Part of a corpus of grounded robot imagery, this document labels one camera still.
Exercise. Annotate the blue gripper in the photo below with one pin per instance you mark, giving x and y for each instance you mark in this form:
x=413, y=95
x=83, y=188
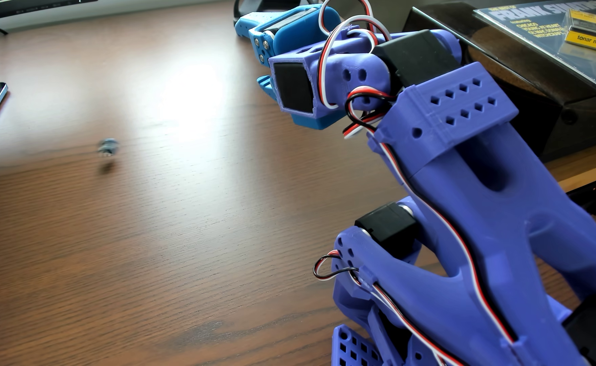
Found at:
x=289, y=39

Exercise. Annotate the purple robot arm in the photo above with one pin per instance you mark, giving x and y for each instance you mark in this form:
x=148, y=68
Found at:
x=481, y=203

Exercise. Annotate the dark blue dice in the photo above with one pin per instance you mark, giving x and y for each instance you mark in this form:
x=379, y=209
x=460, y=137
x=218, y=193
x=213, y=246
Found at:
x=108, y=147

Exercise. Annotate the black turntable with dust cover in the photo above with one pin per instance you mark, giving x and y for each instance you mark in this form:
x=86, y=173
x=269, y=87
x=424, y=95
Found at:
x=557, y=117

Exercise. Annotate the wooden shelf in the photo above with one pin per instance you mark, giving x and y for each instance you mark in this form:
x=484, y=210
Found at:
x=582, y=173

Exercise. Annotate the yellow labelled brush box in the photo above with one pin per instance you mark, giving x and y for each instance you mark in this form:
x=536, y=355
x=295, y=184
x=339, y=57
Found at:
x=595, y=35

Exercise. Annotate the black plastic stand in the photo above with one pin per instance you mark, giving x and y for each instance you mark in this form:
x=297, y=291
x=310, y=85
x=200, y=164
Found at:
x=262, y=5

